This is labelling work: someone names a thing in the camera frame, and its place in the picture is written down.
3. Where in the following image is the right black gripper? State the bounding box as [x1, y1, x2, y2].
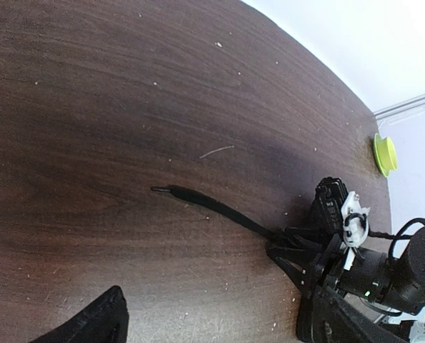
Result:
[267, 221, 425, 317]

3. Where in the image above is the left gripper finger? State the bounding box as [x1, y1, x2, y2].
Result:
[34, 285, 129, 343]

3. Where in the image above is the black sneaker shoe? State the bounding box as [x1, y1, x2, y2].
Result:
[296, 286, 403, 343]

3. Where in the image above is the green bowl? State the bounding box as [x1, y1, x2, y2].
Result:
[373, 133, 398, 178]

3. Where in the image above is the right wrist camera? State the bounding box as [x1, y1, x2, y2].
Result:
[312, 177, 370, 249]

